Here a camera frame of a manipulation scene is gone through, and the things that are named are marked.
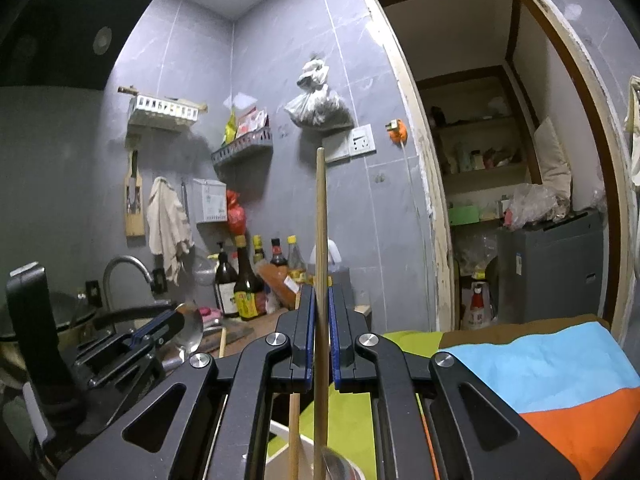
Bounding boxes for wooden knife holder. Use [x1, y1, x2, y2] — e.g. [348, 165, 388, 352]
[124, 150, 146, 238]

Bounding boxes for grey wall shelf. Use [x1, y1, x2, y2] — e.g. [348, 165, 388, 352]
[210, 127, 275, 167]

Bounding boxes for beige pillow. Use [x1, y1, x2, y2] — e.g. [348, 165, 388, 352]
[532, 116, 573, 201]

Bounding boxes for beige towel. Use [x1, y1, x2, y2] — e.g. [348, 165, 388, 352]
[146, 176, 195, 286]

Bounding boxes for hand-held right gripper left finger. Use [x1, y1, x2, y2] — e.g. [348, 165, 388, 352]
[55, 284, 317, 480]

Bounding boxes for red seasoning packet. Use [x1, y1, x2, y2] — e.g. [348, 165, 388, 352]
[236, 107, 268, 138]

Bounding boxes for hanging clear plastic bag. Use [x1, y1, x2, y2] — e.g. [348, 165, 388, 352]
[283, 54, 356, 130]

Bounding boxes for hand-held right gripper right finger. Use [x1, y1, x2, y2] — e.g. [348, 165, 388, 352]
[327, 285, 583, 480]

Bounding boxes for dark bottle white label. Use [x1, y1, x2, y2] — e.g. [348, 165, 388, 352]
[214, 241, 240, 317]

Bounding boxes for white wooden door frame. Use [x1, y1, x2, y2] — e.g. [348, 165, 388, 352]
[357, 0, 633, 346]

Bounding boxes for black wok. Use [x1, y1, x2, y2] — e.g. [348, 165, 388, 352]
[0, 290, 173, 356]

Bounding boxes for white wall socket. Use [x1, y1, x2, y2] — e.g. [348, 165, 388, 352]
[348, 124, 377, 157]

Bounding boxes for green box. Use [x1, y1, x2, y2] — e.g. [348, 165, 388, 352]
[447, 205, 482, 226]

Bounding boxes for white wall box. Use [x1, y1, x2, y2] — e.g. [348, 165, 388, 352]
[192, 178, 228, 225]

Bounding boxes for crumpled clear plastic bag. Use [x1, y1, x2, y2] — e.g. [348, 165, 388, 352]
[502, 182, 573, 231]

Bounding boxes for grey plastic cabinet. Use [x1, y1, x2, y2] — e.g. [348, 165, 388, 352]
[496, 210, 606, 328]

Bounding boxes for white wall switch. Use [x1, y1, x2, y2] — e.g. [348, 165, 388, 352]
[322, 132, 353, 163]

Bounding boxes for red plastic bag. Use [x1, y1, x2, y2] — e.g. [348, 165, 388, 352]
[226, 190, 248, 237]

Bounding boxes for colourful patchwork cloth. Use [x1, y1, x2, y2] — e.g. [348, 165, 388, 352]
[267, 314, 628, 480]

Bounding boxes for black range hood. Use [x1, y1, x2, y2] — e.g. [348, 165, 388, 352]
[0, 0, 163, 91]

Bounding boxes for wooden cutting board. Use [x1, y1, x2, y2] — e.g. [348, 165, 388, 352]
[200, 321, 296, 361]

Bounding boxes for orange brown packet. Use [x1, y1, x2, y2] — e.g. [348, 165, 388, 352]
[257, 264, 301, 311]

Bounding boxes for white bottle red label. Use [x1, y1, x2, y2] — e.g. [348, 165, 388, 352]
[462, 280, 493, 331]

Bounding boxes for white wall basket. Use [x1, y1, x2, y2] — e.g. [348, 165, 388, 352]
[127, 94, 201, 133]

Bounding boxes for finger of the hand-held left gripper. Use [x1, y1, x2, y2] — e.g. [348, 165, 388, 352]
[75, 309, 186, 376]
[87, 340, 168, 413]

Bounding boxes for white plastic utensil holder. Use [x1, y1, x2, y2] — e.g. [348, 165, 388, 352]
[265, 417, 368, 480]

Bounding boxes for metal faucet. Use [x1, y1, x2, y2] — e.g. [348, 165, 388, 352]
[102, 255, 156, 311]

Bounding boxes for dark sauce bottle yellow label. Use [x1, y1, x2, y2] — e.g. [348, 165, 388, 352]
[232, 234, 266, 322]

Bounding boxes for wooden storage shelf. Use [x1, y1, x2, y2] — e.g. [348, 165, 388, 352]
[417, 65, 546, 281]

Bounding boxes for wooden stick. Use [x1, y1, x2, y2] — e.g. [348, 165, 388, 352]
[117, 86, 208, 112]

